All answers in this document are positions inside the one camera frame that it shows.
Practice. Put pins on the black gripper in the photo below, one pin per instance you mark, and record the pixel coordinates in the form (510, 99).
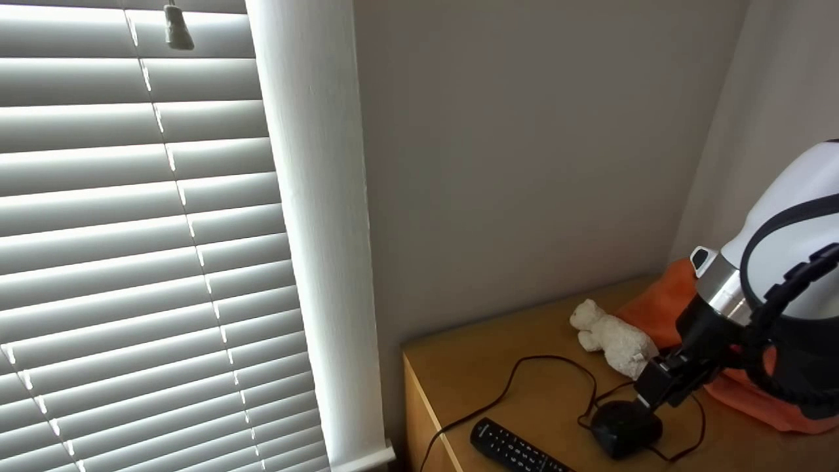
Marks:
(690, 358)

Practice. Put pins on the white window blinds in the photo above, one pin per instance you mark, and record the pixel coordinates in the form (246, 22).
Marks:
(132, 262)

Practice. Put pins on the orange towel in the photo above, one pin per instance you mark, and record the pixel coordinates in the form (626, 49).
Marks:
(660, 304)

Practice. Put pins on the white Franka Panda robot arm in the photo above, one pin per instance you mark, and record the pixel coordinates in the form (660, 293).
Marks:
(804, 262)

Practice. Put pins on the long wooden dresser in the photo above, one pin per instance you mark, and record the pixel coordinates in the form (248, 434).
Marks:
(488, 382)

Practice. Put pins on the black remote control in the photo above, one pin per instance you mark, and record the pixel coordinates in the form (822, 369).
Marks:
(513, 445)

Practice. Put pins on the black alarm clock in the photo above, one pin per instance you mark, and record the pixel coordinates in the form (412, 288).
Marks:
(623, 430)

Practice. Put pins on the white plush toy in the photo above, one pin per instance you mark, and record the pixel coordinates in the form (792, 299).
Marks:
(613, 337)

